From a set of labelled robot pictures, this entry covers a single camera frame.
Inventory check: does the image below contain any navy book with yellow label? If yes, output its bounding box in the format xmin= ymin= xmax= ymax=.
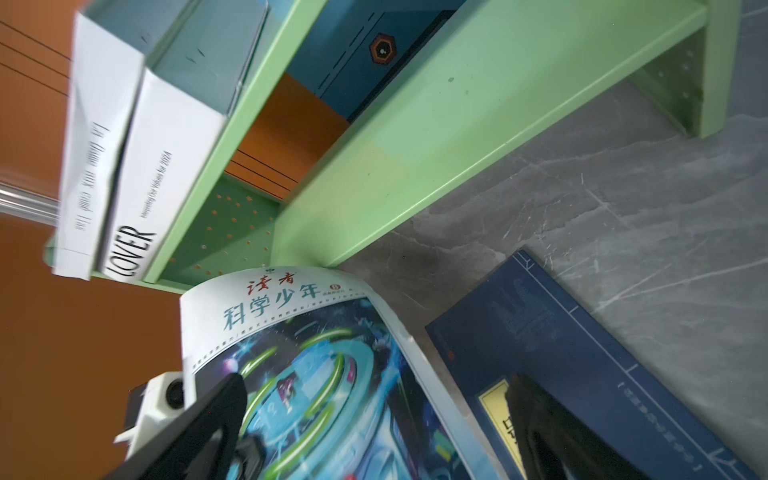
xmin=427 ymin=250 xmax=753 ymax=479

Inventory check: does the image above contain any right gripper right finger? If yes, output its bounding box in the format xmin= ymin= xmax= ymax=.
xmin=506 ymin=374 xmax=648 ymax=480

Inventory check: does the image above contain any LOVER black white book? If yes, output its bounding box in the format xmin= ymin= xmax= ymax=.
xmin=100 ymin=1 xmax=268 ymax=282

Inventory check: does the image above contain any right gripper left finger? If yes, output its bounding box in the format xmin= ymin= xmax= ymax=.
xmin=105 ymin=374 xmax=249 ymax=479

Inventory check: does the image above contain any green wooden two-tier shelf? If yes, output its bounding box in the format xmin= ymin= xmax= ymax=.
xmin=43 ymin=0 xmax=745 ymax=295

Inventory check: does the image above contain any colourful teal magazine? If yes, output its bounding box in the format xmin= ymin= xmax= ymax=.
xmin=180 ymin=267 xmax=499 ymax=479

